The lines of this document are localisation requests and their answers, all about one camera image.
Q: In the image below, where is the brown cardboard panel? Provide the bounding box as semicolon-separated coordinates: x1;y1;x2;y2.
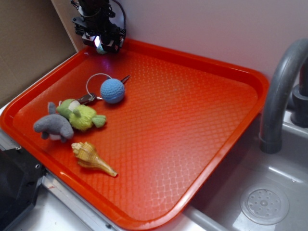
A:
0;0;76;106

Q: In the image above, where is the green plush frog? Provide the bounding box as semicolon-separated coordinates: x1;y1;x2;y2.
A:
56;99;106;131

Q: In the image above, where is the black box corner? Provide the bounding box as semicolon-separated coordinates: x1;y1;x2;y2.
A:
0;148;45;231

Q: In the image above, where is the green dimpled ball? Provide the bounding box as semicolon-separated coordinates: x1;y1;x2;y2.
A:
96;47;106;54

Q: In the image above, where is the wooden board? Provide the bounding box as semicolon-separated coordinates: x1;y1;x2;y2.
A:
51;0;85;52

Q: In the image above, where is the tan conch seashell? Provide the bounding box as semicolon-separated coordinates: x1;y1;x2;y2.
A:
71;142;118;177

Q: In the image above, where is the dark faucet handle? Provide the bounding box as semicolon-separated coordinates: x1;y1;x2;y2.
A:
291;59;308;128

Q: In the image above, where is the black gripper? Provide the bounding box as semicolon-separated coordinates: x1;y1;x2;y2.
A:
71;0;126;53

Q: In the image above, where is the round sink drain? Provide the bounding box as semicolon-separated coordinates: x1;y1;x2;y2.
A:
240;184;289;225

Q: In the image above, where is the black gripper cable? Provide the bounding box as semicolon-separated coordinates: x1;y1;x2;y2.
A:
111;0;127;31

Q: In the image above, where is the grey plush shark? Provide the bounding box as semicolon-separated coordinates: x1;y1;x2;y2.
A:
33;102;74;143

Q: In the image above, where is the blue dimpled ball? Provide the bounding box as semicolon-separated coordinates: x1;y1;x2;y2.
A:
100;78;125;104

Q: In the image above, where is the orange plastic tray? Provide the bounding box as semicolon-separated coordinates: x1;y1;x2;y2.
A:
0;40;269;231

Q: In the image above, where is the grey toy sink basin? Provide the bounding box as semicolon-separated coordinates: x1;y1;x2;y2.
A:
184;112;308;231

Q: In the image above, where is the silver key ring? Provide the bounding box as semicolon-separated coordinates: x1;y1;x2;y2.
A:
86;73;113;96

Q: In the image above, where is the grey curved faucet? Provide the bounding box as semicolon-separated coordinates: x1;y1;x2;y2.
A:
259;38;308;154

